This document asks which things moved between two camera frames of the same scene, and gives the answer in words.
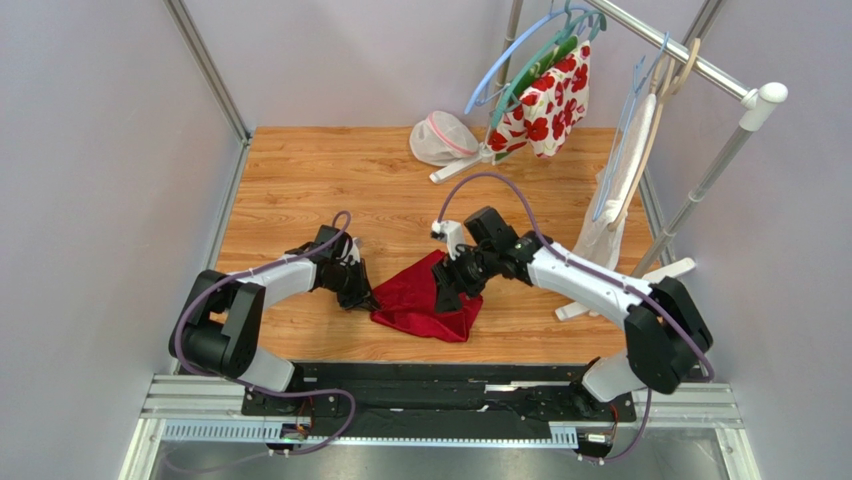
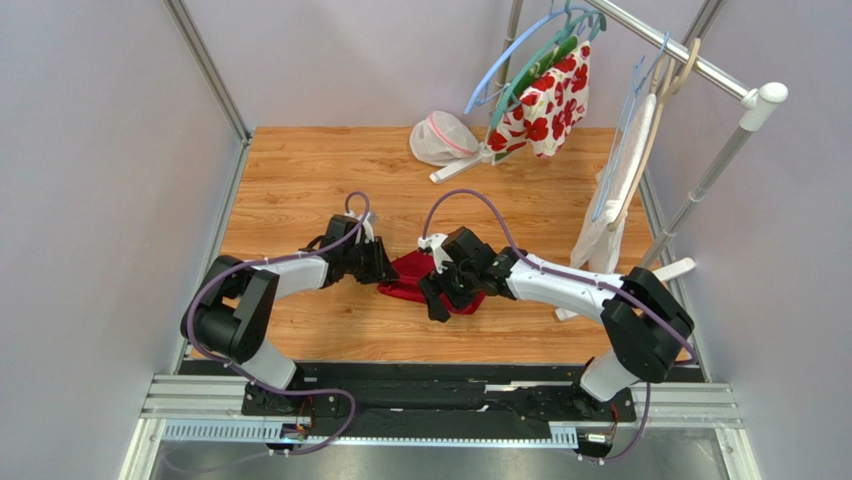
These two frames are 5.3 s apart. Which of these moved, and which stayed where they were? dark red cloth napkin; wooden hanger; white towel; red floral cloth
Moved: dark red cloth napkin
Stayed: white towel; wooden hanger; red floral cloth
